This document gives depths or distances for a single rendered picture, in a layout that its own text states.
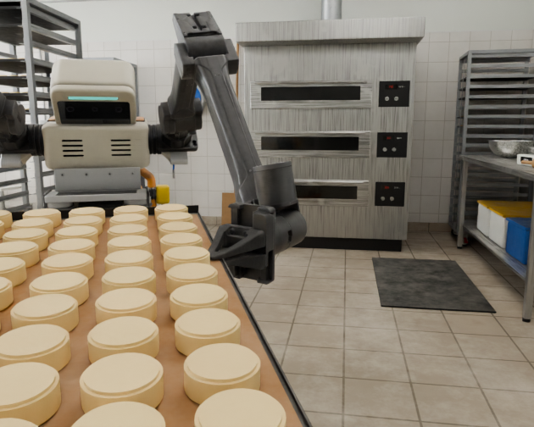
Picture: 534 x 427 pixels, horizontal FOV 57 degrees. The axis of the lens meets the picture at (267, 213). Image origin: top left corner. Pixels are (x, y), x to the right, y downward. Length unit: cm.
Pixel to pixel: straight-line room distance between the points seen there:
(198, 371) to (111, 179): 112
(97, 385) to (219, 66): 71
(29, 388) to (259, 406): 14
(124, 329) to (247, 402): 13
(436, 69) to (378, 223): 187
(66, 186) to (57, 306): 100
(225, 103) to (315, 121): 367
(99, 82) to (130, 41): 477
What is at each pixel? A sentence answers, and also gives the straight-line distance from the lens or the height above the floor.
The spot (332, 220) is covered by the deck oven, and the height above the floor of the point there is 28.
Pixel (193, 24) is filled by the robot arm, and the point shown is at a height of 134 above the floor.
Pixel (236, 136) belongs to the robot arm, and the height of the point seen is 113.
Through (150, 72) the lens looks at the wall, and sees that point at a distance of 601.
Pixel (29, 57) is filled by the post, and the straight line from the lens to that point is 304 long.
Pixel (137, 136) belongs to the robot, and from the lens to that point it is 142.
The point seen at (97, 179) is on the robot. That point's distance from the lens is 141.
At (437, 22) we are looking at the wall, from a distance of 571.
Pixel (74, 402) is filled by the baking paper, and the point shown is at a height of 97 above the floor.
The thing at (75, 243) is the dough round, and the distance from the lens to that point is 61.
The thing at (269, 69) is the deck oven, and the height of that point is 165.
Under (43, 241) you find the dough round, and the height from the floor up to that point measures 101.
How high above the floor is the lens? 114
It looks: 10 degrees down
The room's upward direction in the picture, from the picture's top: straight up
